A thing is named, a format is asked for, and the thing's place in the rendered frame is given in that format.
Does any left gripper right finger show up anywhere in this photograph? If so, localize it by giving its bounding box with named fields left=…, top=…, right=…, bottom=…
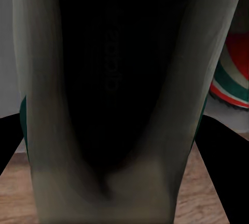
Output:
left=195, top=115, right=249, bottom=224

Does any gym shoe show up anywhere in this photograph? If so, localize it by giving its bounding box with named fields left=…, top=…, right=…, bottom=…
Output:
left=12, top=0, right=239, bottom=224
left=209, top=0, right=249, bottom=112

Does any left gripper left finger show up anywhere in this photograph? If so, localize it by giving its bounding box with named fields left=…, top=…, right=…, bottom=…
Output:
left=0, top=113, right=24, bottom=175

